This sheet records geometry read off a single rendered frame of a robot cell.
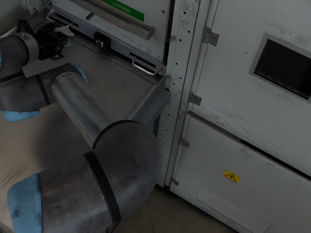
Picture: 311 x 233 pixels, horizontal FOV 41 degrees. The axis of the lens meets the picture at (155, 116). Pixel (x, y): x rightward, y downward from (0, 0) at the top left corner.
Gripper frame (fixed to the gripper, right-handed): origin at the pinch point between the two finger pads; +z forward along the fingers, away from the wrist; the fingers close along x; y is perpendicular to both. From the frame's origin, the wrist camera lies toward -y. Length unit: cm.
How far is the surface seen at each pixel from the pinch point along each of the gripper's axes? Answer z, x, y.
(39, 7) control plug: 2.8, 1.6, -13.6
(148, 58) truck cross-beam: 16.4, -2.0, 24.5
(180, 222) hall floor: 49, -88, 59
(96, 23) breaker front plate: 16.1, 0.5, 1.6
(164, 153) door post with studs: 40, -50, 39
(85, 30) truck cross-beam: 17.8, -5.0, -2.8
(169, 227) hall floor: 45, -91, 56
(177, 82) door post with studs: 13.5, -2.9, 38.0
